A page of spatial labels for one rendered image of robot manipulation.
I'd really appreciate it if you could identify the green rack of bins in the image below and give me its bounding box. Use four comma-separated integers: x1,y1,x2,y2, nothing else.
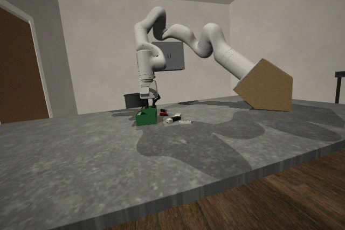
135,105,157,126

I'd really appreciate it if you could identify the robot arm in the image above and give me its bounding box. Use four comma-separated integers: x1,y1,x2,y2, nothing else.
134,6,255,83

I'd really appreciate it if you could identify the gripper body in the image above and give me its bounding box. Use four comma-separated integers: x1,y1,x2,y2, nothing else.
140,80,158,99

